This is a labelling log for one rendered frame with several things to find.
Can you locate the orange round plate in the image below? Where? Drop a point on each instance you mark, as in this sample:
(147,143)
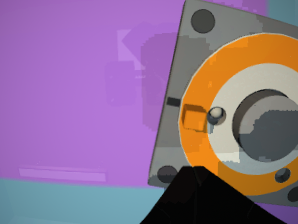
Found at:
(230,73)

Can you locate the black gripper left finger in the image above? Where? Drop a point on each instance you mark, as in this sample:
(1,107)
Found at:
(178,202)

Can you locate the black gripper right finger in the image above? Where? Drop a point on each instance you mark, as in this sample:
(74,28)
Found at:
(220,203)

